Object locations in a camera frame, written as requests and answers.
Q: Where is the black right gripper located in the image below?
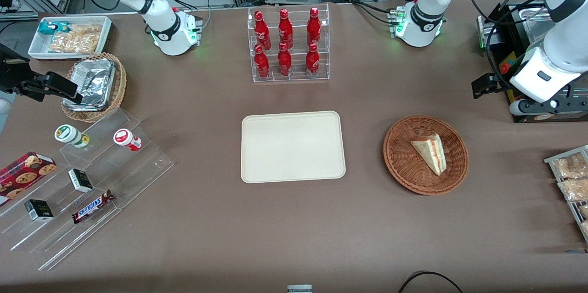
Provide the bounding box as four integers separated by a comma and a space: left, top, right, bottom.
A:
0, 44, 84, 104

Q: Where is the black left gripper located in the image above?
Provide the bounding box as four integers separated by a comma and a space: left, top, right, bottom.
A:
471, 73, 511, 100

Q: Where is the triangular sandwich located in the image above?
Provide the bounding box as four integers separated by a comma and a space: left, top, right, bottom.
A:
410, 133, 447, 176

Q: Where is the tan wicker basket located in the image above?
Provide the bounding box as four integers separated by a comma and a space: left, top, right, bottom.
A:
61, 52, 127, 123

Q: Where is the brown round wicker basket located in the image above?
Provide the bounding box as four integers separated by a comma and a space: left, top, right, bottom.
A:
383, 115, 469, 196

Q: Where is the cream plastic tray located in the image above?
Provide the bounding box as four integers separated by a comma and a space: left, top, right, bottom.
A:
241, 111, 346, 184

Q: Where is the aluminium foil container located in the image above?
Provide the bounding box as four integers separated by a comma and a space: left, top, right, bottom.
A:
63, 58, 116, 111

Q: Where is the green lid white cup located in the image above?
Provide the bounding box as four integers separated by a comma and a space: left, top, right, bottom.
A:
54, 124, 90, 149

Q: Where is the white rectangular plastic bin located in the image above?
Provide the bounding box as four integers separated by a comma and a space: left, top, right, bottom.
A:
28, 16, 113, 61

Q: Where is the clear bag of crackers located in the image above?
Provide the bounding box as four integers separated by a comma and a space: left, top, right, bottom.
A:
48, 24, 102, 54

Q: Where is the teal snack packet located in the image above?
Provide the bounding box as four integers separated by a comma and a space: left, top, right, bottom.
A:
38, 22, 70, 36

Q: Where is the black food warmer appliance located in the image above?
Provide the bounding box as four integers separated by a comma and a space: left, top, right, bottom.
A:
476, 3, 588, 123

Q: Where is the red lid white cup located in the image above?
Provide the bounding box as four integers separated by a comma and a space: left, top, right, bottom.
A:
113, 129, 142, 152

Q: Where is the steel warmer pan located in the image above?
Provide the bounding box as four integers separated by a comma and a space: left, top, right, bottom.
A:
517, 5, 551, 48

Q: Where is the small black carton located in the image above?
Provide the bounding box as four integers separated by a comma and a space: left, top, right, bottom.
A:
68, 169, 94, 193
24, 199, 55, 222

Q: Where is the red plaid cookie box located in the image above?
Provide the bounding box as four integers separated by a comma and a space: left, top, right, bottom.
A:
0, 151, 57, 207

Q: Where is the clear acrylic stepped shelf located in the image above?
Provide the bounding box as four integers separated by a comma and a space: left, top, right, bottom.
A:
0, 108, 175, 271

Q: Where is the brown Snickers bar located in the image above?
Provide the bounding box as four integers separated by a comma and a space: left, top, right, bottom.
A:
72, 190, 115, 225

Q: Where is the red cola bottle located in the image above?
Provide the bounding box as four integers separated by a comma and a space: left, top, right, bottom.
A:
254, 11, 271, 51
254, 45, 270, 79
278, 9, 294, 48
305, 43, 320, 77
306, 7, 322, 46
277, 42, 292, 77

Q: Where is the clear acrylic bottle rack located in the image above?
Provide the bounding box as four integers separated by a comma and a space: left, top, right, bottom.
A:
247, 3, 330, 83

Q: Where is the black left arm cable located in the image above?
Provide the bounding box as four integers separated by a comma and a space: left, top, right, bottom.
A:
467, 0, 554, 94

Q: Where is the grey wire rack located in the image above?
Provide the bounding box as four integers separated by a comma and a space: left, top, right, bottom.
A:
544, 145, 588, 243

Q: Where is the black floor cable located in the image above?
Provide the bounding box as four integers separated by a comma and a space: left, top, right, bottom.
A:
397, 270, 464, 293

